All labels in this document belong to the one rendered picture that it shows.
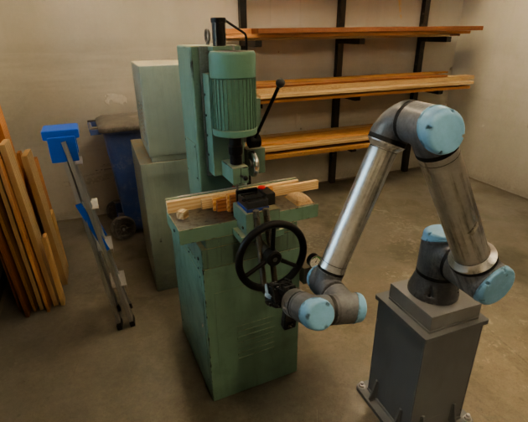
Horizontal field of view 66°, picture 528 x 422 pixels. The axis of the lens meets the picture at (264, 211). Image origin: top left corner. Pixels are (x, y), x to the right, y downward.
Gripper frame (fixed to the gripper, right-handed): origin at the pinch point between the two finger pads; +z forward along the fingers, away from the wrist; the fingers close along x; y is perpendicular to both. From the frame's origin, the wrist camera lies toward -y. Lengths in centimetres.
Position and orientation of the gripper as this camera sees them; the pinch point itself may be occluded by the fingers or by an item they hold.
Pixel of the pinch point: (268, 295)
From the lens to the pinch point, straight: 151.2
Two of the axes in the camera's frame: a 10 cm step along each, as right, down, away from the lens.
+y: -1.6, -9.8, -0.9
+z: -3.9, -0.2, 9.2
